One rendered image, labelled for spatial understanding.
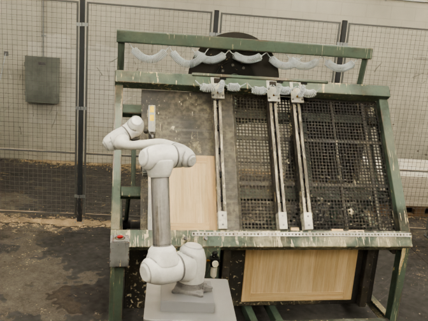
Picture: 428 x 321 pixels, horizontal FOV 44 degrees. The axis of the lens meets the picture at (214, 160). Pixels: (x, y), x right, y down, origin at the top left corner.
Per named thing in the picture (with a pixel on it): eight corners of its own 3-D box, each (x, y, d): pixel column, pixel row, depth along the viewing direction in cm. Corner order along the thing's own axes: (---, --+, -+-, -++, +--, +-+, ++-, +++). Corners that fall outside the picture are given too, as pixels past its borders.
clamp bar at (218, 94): (214, 230, 377) (220, 222, 355) (208, 82, 419) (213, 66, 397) (228, 230, 379) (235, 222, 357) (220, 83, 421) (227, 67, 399)
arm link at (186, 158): (185, 139, 310) (165, 140, 301) (203, 149, 296) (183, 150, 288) (181, 161, 313) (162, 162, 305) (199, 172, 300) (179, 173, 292)
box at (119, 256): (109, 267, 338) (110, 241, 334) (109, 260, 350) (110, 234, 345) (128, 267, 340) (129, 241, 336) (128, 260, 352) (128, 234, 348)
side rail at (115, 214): (110, 233, 369) (110, 229, 359) (114, 91, 408) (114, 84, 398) (119, 233, 370) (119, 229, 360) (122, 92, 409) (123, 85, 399)
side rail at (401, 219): (393, 234, 408) (400, 230, 398) (372, 104, 447) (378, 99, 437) (402, 234, 410) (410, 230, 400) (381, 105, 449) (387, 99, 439)
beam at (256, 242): (109, 250, 365) (109, 247, 355) (109, 233, 369) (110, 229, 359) (406, 249, 406) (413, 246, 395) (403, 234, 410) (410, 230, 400)
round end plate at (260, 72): (185, 124, 456) (192, 28, 437) (185, 123, 462) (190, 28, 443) (275, 128, 471) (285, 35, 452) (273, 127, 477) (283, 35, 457)
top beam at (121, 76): (114, 87, 403) (114, 81, 393) (114, 76, 406) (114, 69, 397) (385, 102, 443) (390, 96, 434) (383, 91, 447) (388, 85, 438)
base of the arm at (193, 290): (209, 299, 298) (211, 289, 297) (171, 293, 300) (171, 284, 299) (213, 286, 316) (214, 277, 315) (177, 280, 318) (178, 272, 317)
